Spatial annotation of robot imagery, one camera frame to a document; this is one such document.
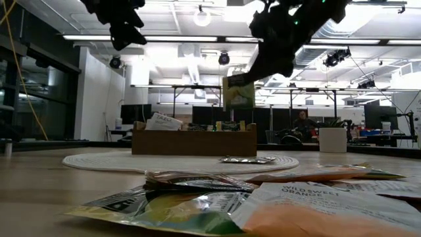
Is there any brown wooden tea box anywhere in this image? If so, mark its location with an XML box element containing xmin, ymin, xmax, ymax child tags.
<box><xmin>131</xmin><ymin>120</ymin><xmax>258</xmax><ymax>157</ymax></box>

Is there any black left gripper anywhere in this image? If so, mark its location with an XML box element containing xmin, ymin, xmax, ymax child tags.
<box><xmin>80</xmin><ymin>0</ymin><xmax>148</xmax><ymax>51</ymax></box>

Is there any brown tea packet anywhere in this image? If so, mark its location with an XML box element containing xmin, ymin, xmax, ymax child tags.
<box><xmin>187</xmin><ymin>123</ymin><xmax>213</xmax><ymax>132</ymax></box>
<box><xmin>143</xmin><ymin>169</ymin><xmax>259</xmax><ymax>194</ymax></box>

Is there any white orange Tazo tea packet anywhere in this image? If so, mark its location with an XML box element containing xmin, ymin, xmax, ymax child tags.
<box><xmin>230</xmin><ymin>181</ymin><xmax>421</xmax><ymax>237</ymax></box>
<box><xmin>245</xmin><ymin>165</ymin><xmax>372</xmax><ymax>184</ymax></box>
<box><xmin>328</xmin><ymin>179</ymin><xmax>421</xmax><ymax>200</ymax></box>
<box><xmin>145</xmin><ymin>112</ymin><xmax>184</xmax><ymax>131</ymax></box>

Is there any black office desk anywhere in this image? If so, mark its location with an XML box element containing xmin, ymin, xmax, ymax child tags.
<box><xmin>348</xmin><ymin>134</ymin><xmax>419</xmax><ymax>148</ymax></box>

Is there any white pot with plant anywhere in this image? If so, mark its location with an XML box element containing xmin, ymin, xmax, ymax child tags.
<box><xmin>318</xmin><ymin>117</ymin><xmax>348</xmax><ymax>153</ymax></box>

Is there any black workbench frame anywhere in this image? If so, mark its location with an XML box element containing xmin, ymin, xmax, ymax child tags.
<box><xmin>172</xmin><ymin>84</ymin><xmax>338</xmax><ymax>132</ymax></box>

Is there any white round woven mat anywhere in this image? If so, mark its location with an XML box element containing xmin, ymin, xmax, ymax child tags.
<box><xmin>61</xmin><ymin>150</ymin><xmax>300</xmax><ymax>174</ymax></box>

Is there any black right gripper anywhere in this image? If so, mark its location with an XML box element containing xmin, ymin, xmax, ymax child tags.
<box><xmin>227</xmin><ymin>0</ymin><xmax>330</xmax><ymax>87</ymax></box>

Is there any black office chair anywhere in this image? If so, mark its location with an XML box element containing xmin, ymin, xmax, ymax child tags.
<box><xmin>281</xmin><ymin>134</ymin><xmax>303</xmax><ymax>145</ymax></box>

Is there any person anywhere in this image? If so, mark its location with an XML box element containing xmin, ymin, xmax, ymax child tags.
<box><xmin>282</xmin><ymin>110</ymin><xmax>319</xmax><ymax>144</ymax></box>

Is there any long linear ceiling light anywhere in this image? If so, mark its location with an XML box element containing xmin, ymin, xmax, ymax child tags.
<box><xmin>62</xmin><ymin>34</ymin><xmax>421</xmax><ymax>46</ymax></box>

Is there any silver ceiling duct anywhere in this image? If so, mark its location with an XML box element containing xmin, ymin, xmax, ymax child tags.
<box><xmin>294</xmin><ymin>45</ymin><xmax>330</xmax><ymax>70</ymax></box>

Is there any silver foil packet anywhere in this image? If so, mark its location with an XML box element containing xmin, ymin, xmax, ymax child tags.
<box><xmin>219</xmin><ymin>155</ymin><xmax>276</xmax><ymax>165</ymax></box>

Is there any black aluminium table frame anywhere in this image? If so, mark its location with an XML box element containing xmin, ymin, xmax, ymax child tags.
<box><xmin>0</xmin><ymin>140</ymin><xmax>421</xmax><ymax>160</ymax></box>

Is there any black monitor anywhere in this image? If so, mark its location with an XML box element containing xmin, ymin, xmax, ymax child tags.
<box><xmin>364</xmin><ymin>104</ymin><xmax>399</xmax><ymax>131</ymax></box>
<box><xmin>120</xmin><ymin>103</ymin><xmax>153</xmax><ymax>125</ymax></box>

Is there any yellow cable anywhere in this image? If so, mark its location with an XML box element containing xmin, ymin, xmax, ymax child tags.
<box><xmin>0</xmin><ymin>0</ymin><xmax>49</xmax><ymax>142</ymax></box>

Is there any black ceiling spotlight cluster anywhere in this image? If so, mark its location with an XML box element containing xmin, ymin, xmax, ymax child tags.
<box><xmin>322</xmin><ymin>47</ymin><xmax>352</xmax><ymax>68</ymax></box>

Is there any white ring light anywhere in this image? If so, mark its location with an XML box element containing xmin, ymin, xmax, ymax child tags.
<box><xmin>193</xmin><ymin>7</ymin><xmax>212</xmax><ymax>27</ymax></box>

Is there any small grey post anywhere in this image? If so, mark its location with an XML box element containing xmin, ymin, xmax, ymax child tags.
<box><xmin>2</xmin><ymin>138</ymin><xmax>14</xmax><ymax>157</ymax></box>

